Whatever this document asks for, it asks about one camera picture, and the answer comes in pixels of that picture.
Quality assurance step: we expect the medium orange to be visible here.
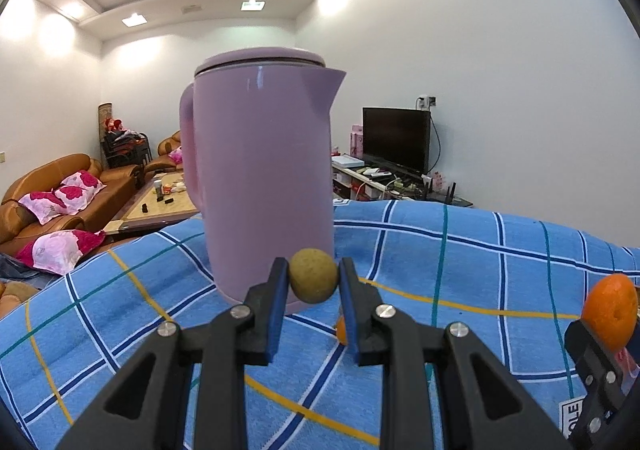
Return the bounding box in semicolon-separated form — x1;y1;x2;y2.
581;273;639;351

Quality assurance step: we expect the small brown leather sofa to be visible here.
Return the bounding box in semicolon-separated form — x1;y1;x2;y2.
142;130;183;175

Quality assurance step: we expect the small tan longan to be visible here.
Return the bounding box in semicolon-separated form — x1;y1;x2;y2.
290;249;340;304

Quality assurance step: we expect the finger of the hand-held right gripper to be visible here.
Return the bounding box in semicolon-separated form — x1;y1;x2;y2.
564;320;632;442

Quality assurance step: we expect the dark chair with clutter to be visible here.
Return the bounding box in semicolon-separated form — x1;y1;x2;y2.
100;103;148;169

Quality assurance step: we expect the white television stand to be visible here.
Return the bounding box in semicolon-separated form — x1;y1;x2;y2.
331;157;473;208

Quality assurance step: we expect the blue denim cloth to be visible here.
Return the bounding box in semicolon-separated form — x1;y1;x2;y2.
0;252;37;281

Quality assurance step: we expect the large brown leather sofa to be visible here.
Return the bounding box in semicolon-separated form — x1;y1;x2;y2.
0;154;143;258

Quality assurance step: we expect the wooden coffee table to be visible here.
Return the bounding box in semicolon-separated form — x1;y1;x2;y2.
102;171;201;233

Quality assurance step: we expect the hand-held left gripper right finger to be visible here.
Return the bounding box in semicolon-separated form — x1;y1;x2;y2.
339;257;573;450

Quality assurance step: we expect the blue plaid blanket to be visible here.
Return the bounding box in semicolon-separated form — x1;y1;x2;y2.
0;200;640;450

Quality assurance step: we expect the purple electric kettle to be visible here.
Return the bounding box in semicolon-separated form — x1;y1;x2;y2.
179;47;347;315

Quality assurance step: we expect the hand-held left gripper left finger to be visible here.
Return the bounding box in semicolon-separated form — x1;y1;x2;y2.
55;257;291;450

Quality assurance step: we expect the black power cable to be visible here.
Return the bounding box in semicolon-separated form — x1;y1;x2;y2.
430;116;444;177

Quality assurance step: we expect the black television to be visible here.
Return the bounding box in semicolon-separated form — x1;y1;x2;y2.
362;107;432;175

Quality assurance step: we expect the black router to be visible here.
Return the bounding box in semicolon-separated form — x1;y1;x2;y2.
427;177;458;203

